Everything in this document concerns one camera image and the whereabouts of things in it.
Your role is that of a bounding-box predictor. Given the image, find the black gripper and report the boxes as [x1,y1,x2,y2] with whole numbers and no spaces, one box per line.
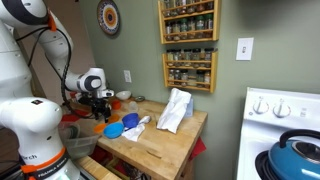
[90,96,113,123]

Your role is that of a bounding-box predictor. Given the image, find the small orange cup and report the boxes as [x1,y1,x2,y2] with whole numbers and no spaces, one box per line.
[109,113,121,124]

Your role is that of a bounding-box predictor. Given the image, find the dark blue cup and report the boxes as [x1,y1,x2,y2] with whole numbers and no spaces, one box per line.
[121,112,140,130]

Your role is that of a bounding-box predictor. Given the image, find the clear plastic cup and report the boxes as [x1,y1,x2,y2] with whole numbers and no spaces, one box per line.
[128,100,139,113]

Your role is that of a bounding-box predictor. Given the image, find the green round lid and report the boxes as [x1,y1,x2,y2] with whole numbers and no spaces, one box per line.
[65,124,81,140]

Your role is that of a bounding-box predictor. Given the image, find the small pale box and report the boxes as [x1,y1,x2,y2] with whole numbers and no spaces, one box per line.
[184,97,195,119]

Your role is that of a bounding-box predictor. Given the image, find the green lid spice jar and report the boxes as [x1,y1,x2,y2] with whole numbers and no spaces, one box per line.
[204,13,214,38]
[180,18,189,40]

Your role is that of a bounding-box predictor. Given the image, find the light blue bowl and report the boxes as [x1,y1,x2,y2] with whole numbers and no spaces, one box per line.
[102,122,125,140]

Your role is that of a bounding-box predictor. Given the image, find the white bowl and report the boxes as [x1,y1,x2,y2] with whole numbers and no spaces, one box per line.
[115,90,132,101]

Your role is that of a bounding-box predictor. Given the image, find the red silicone mat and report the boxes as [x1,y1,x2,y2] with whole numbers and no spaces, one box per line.
[61,113,81,123]

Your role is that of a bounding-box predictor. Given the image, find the white cloth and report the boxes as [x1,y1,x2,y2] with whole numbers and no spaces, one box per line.
[121,115,152,143]

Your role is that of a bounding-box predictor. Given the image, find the clear plastic bin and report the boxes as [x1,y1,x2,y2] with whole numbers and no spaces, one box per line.
[59,121,101,160]

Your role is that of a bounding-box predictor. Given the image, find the light wooden board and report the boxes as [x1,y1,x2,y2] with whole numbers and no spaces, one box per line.
[75,155,122,180]

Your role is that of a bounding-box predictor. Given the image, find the white paper bag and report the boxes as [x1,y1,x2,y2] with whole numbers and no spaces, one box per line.
[156,87,193,135]

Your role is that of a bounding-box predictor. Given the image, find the glass spice jar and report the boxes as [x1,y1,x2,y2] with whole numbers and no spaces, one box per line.
[180,69,189,87]
[196,69,205,88]
[192,48,202,69]
[203,48,214,69]
[166,49,175,67]
[187,17,196,40]
[183,49,193,68]
[195,15,205,39]
[174,49,183,67]
[172,21,181,41]
[204,71,212,88]
[165,22,173,41]
[167,69,176,85]

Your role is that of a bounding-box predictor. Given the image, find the red hanging cloth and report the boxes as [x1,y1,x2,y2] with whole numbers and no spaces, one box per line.
[189,136,208,162]

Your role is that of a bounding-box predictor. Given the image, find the white electric stove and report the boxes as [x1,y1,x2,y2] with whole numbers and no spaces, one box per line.
[236,87,320,180]

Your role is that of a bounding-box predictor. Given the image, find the white stove knob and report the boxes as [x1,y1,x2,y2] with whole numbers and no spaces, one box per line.
[253,96,270,115]
[273,98,292,118]

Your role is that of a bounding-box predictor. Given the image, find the black stove burner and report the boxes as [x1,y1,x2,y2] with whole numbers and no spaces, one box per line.
[254,149,278,180]

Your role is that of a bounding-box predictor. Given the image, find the blue kettle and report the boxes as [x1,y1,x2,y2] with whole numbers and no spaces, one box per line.
[267,129,320,180]

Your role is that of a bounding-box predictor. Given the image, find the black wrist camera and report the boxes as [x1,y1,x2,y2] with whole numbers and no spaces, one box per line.
[78,94,94,105]

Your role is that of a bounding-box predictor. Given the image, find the white wall outlet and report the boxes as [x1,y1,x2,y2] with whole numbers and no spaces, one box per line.
[123,69,133,84]

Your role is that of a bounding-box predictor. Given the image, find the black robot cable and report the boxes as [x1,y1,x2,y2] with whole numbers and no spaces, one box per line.
[14,26,96,119]

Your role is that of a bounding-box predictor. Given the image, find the decorative wall plate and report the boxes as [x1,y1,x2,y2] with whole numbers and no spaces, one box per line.
[96,0,121,36]

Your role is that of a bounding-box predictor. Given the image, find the wooden wall spice rack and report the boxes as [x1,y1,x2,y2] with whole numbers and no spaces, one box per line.
[162,49,219,94]
[157,0,222,45]

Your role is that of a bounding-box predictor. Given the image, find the white light switch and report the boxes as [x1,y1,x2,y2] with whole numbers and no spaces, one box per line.
[235,37,255,62]

